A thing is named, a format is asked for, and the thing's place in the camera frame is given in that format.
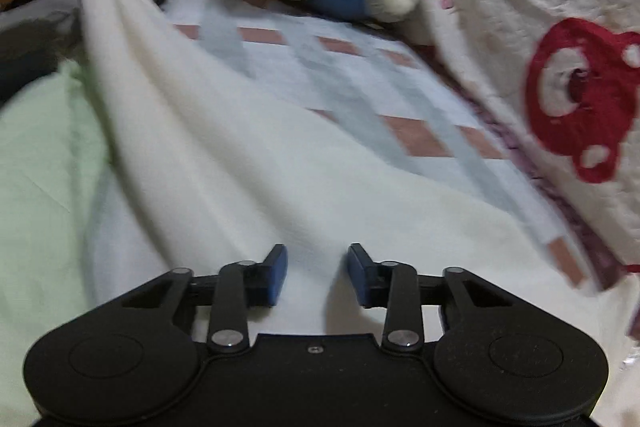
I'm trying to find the cream fleece zip jacket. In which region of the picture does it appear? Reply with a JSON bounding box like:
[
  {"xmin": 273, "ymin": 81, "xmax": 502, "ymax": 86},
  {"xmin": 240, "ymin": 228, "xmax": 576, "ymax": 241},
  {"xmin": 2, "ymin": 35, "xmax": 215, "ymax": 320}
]
[{"xmin": 81, "ymin": 0, "xmax": 601, "ymax": 337}]

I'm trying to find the checkered grey pink blanket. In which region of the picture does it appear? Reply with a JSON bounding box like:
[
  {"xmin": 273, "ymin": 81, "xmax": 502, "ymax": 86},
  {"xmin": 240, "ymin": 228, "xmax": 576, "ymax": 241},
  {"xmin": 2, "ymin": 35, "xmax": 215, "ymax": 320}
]
[{"xmin": 164, "ymin": 0, "xmax": 596, "ymax": 286}]

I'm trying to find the light green bed sheet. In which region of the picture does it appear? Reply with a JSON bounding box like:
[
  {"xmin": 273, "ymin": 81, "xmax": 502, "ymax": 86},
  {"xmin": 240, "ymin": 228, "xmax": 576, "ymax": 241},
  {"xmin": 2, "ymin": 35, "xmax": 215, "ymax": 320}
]
[{"xmin": 1, "ymin": 61, "xmax": 107, "ymax": 426}]

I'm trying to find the white bear print quilt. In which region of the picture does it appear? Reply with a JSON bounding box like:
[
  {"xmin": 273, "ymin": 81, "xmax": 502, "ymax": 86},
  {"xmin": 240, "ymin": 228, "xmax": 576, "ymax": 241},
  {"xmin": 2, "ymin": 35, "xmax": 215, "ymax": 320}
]
[{"xmin": 413, "ymin": 0, "xmax": 639, "ymax": 288}]

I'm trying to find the grey garment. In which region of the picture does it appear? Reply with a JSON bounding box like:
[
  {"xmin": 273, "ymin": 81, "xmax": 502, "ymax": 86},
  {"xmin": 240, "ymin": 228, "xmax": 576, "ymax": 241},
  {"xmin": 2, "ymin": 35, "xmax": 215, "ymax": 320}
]
[{"xmin": 0, "ymin": 0, "xmax": 166, "ymax": 103}]

